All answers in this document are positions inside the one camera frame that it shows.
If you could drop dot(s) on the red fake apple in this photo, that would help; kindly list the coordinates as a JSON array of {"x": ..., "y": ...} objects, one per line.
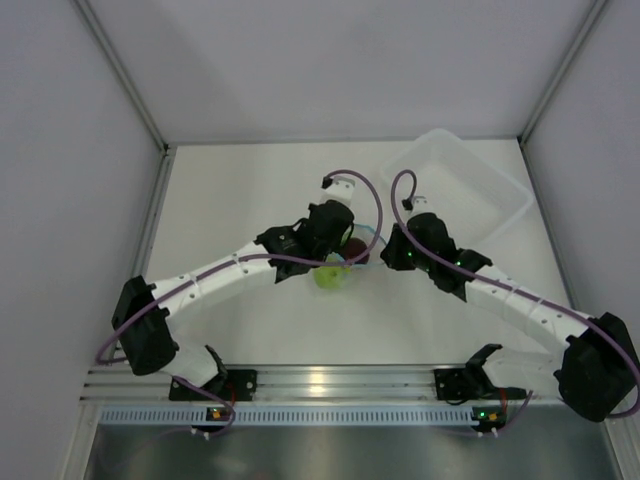
[{"x": 353, "y": 248}]

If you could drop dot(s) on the right aluminium frame post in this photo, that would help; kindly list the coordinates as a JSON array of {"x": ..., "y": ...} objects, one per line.
[{"x": 578, "y": 41}]

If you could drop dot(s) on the aluminium mounting rail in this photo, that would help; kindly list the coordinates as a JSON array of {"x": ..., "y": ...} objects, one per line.
[{"x": 280, "y": 383}]

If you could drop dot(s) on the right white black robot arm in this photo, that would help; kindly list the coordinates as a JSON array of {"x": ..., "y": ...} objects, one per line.
[{"x": 589, "y": 362}]

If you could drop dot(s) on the left aluminium frame post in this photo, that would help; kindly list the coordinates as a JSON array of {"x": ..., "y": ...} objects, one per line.
[{"x": 115, "y": 63}]

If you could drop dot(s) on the clear zip top bag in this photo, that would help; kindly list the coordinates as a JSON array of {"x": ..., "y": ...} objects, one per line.
[{"x": 357, "y": 271}]

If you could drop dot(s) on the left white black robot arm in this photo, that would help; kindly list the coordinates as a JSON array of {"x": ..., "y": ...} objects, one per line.
[{"x": 149, "y": 318}]

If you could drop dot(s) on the green fake food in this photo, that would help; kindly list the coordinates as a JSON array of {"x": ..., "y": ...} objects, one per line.
[{"x": 330, "y": 278}]

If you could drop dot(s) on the aluminium frame post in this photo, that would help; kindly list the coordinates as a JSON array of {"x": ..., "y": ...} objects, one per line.
[
  {"x": 578, "y": 41},
  {"x": 115, "y": 63}
]

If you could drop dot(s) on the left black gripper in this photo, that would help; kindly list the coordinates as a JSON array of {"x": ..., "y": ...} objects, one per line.
[{"x": 335, "y": 247}]

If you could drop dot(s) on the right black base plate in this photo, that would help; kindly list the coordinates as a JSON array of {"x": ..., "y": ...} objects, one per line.
[{"x": 463, "y": 384}]

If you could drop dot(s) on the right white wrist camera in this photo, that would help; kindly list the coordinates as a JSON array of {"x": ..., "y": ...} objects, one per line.
[{"x": 416, "y": 205}]

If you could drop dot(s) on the white slotted cable duct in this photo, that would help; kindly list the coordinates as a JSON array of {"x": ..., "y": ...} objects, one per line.
[{"x": 269, "y": 415}]

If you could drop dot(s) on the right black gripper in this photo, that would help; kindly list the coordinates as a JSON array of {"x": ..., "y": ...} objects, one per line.
[{"x": 394, "y": 257}]

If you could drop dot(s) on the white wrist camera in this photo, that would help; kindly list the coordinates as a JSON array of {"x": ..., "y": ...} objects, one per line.
[
  {"x": 339, "y": 189},
  {"x": 416, "y": 205}
]

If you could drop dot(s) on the clear plastic bin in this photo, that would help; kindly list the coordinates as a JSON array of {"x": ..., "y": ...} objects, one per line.
[{"x": 477, "y": 201}]

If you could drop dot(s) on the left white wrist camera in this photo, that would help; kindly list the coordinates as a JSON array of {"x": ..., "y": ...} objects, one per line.
[{"x": 339, "y": 189}]

